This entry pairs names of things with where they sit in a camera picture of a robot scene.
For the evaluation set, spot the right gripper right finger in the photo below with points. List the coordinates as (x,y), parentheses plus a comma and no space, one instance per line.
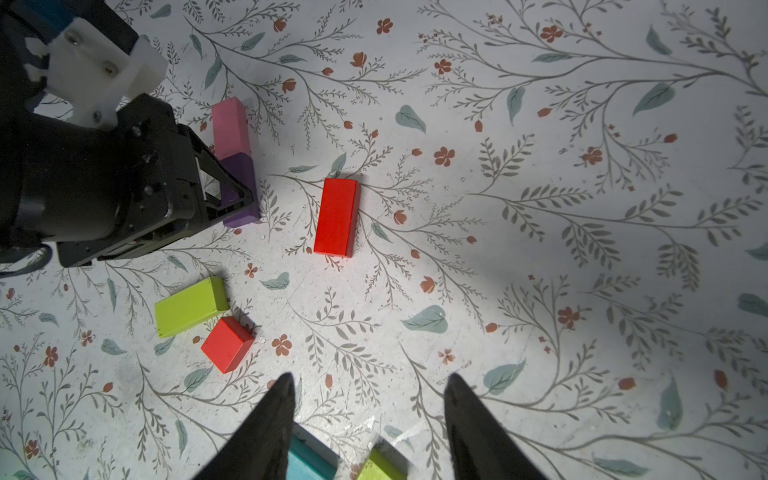
(480,447)

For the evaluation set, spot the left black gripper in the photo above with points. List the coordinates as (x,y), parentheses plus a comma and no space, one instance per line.
(93,165)

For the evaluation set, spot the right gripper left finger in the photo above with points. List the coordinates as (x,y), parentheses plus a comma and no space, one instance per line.
(259,447)

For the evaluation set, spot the small red cube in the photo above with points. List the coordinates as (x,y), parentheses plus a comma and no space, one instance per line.
(227,344)

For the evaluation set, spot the pink block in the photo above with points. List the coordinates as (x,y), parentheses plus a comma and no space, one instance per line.
(230,128)

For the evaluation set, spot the long red block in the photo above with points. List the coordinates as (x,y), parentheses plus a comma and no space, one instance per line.
(335,234)

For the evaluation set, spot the teal rectangular block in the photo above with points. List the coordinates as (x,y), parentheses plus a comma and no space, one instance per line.
(310,458)

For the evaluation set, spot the lime green block centre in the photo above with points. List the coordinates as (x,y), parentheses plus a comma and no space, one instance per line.
(379,467)

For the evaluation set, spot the lime green block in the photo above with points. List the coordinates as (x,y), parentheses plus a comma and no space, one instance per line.
(190,307)
(379,467)

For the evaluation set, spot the lime green block left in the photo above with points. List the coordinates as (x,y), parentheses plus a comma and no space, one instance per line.
(190,307)

